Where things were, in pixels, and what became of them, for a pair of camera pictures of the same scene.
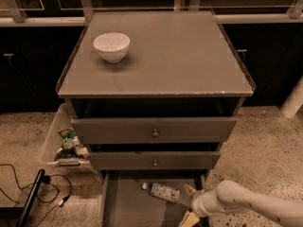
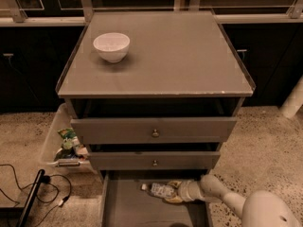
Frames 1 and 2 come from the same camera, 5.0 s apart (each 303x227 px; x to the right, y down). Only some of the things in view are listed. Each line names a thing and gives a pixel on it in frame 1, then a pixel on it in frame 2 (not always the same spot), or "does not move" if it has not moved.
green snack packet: [67, 132] does not move
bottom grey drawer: [126, 203] does not move
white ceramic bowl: [113, 46] does not move
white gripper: [197, 202] → [186, 191]
